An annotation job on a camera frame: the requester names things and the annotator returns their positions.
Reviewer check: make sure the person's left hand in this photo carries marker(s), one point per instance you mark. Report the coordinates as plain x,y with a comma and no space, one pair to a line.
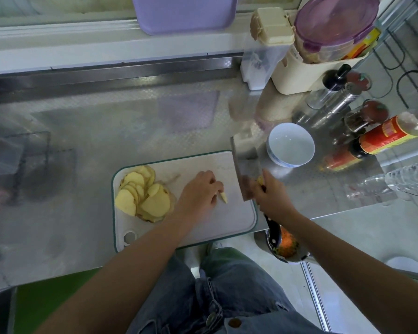
195,198

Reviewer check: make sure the person's right hand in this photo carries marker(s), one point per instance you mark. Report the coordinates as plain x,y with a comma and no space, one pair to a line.
273,198

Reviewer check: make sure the cut yellow potato strips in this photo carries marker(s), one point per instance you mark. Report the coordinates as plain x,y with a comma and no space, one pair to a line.
223,197

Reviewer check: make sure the steel cleaver knife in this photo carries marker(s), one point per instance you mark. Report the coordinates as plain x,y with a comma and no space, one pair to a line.
245,167

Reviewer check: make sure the pile of yellow potato slices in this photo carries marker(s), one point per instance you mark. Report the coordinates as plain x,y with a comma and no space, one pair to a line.
146,198

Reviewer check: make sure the white bowl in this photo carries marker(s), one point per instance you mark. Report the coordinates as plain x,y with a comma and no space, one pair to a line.
291,144

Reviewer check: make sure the person's left forearm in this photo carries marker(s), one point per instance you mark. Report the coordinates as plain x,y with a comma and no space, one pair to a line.
115,281

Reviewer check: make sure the person's right forearm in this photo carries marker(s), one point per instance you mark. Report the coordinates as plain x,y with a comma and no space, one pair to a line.
362,274

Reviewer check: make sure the metal bowl with scraps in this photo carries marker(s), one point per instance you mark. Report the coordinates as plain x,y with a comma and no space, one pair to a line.
282,245

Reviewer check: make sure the person's blue jeans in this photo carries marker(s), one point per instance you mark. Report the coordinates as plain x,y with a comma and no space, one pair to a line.
188,302

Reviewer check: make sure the white cutting board green rim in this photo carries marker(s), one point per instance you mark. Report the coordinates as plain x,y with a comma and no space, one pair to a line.
223,226

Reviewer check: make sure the steel shaker brown cap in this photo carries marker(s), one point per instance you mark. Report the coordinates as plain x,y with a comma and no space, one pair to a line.
338,99

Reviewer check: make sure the cream plastic canister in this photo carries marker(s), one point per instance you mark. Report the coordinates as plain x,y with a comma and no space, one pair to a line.
292,78

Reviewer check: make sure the clear plastic bottle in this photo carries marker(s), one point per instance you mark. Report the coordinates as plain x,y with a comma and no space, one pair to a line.
397,181

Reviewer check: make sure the sauce bottle red label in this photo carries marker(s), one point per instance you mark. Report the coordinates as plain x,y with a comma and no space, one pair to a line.
387,134

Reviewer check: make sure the glass bottle black cap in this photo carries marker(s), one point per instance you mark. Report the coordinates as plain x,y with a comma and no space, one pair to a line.
331,81

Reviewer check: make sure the glass jar red lid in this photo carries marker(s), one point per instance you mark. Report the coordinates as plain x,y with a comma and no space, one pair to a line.
373,112

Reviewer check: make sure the clear container cream lid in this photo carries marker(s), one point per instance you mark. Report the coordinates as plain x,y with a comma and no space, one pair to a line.
261,55

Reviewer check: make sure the white round plate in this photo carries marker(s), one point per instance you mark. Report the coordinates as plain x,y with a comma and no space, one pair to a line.
407,265

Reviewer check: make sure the green mat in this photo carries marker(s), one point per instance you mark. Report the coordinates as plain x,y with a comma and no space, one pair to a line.
49,302

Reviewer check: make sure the purple plastic cutting board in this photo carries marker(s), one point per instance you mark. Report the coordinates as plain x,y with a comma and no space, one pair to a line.
184,14

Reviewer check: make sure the purple lid food container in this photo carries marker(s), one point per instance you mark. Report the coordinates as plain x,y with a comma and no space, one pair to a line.
338,24

